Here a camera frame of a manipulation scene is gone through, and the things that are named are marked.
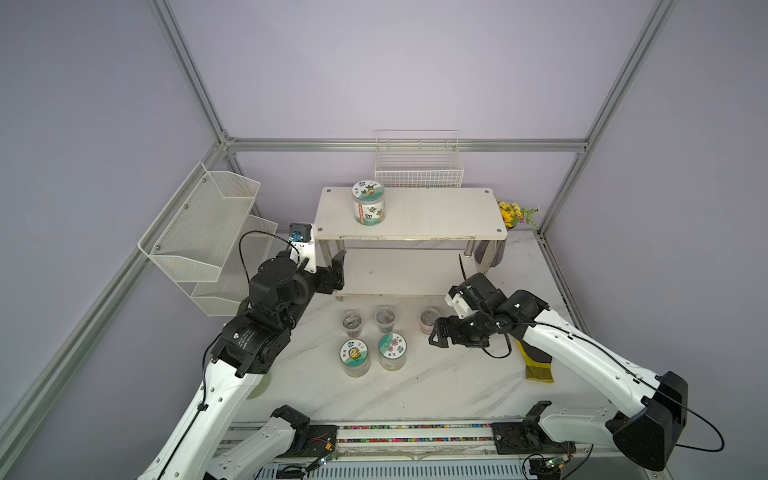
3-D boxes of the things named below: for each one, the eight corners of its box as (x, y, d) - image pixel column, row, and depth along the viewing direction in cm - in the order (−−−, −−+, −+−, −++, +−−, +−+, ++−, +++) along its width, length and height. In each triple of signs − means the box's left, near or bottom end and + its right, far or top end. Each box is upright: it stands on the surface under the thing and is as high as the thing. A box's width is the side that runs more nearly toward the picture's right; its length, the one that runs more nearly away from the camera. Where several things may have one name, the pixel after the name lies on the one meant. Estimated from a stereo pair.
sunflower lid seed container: (342, 377, 85) (337, 366, 79) (345, 350, 91) (341, 338, 84) (369, 377, 85) (367, 366, 79) (371, 350, 91) (369, 338, 84)
